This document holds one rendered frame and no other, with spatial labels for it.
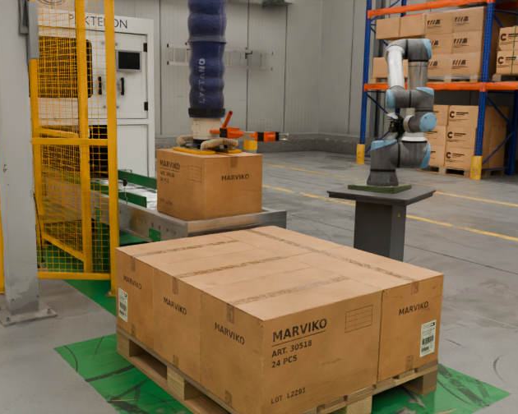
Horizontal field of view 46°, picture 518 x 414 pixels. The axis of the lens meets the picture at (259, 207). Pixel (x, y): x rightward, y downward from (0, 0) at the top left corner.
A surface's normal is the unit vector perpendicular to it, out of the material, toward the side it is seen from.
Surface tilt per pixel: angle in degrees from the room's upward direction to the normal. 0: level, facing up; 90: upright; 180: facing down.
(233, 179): 90
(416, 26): 89
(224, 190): 90
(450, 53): 90
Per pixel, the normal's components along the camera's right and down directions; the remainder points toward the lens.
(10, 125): 0.61, 0.15
